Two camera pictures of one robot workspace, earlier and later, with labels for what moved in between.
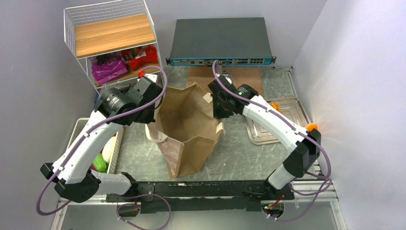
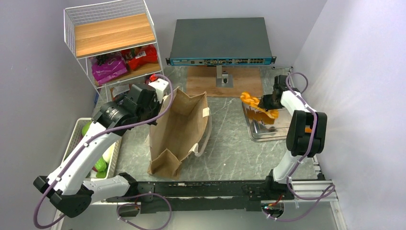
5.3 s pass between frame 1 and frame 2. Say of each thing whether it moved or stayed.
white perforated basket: stayed
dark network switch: stayed
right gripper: moved
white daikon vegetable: stayed
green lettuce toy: stayed
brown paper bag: moved
